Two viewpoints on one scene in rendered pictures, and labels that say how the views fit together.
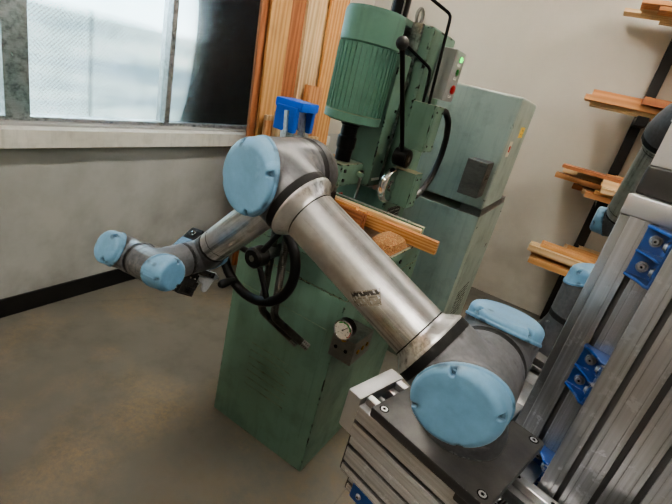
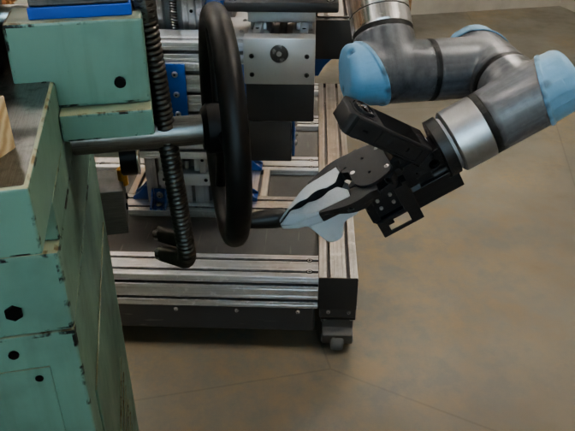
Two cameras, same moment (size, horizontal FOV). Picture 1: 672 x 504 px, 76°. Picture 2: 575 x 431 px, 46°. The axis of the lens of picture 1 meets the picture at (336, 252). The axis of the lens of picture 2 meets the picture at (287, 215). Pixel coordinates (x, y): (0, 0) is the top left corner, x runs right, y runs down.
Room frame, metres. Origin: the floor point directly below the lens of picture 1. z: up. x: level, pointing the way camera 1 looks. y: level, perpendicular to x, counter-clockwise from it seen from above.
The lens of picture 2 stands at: (1.51, 0.84, 1.14)
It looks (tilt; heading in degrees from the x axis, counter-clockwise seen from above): 31 degrees down; 231
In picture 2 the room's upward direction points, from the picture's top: straight up
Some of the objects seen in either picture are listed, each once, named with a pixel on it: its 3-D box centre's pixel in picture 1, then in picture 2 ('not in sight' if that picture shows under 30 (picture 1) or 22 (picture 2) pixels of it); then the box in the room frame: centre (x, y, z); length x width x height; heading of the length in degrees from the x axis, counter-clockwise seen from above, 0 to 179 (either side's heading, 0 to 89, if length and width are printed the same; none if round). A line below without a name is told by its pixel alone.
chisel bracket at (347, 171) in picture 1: (342, 173); not in sight; (1.41, 0.04, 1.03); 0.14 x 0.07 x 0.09; 153
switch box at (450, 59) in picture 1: (446, 75); not in sight; (1.62, -0.22, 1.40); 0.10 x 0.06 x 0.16; 153
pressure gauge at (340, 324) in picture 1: (345, 330); (127, 161); (1.09, -0.08, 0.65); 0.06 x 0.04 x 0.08; 63
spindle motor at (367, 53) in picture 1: (363, 68); not in sight; (1.40, 0.05, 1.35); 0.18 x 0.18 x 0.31
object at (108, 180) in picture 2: (351, 342); (90, 203); (1.15, -0.12, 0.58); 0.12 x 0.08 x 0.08; 153
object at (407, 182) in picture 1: (403, 187); not in sight; (1.49, -0.17, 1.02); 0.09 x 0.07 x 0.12; 63
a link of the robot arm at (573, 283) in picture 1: (591, 293); not in sight; (0.98, -0.61, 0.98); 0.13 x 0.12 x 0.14; 63
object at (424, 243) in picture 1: (360, 217); not in sight; (1.34, -0.05, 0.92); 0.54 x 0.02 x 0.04; 63
